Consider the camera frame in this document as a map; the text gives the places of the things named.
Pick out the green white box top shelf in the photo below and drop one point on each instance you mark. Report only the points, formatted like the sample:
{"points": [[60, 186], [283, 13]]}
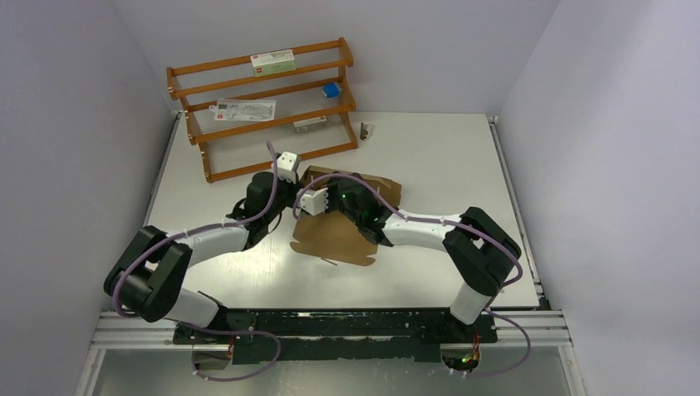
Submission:
{"points": [[280, 61]]}

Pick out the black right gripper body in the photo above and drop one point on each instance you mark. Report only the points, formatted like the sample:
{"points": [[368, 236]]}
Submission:
{"points": [[335, 203]]}

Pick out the small grey white clip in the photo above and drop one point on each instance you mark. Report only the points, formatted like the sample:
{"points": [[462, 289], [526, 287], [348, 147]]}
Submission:
{"points": [[366, 131]]}

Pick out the orange wooden shelf rack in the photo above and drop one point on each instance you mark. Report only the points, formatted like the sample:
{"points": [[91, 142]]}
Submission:
{"points": [[299, 98]]}

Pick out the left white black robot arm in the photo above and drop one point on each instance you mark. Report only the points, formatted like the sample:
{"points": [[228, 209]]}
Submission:
{"points": [[147, 278]]}

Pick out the grey white small box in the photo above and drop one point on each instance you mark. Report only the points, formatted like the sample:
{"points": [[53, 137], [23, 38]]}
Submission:
{"points": [[311, 124]]}

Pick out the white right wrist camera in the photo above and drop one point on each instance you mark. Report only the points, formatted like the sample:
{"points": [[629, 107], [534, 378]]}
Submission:
{"points": [[313, 202]]}

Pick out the blue small box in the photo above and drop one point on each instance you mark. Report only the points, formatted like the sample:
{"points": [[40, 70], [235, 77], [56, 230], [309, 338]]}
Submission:
{"points": [[332, 90]]}

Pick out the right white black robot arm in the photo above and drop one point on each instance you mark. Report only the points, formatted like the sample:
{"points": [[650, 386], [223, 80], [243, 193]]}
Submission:
{"points": [[481, 251]]}

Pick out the white flat blister package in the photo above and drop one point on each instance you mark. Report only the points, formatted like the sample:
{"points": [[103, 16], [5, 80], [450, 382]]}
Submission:
{"points": [[243, 110]]}

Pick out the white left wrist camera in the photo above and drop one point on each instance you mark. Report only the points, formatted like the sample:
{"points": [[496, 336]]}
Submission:
{"points": [[285, 166]]}

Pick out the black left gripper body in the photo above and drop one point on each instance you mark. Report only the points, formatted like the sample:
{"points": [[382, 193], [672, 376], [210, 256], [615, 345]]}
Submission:
{"points": [[286, 195]]}

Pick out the aluminium rail frame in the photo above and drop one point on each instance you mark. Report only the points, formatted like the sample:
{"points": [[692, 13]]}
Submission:
{"points": [[382, 255]]}

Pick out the brown cardboard box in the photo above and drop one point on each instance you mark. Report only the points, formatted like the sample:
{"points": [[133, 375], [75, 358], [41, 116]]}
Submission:
{"points": [[334, 238]]}

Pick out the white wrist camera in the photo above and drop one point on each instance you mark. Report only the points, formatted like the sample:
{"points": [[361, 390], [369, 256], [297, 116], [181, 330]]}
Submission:
{"points": [[285, 166], [313, 202]]}

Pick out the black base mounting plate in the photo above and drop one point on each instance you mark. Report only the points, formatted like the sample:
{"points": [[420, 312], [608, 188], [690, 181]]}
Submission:
{"points": [[256, 336]]}

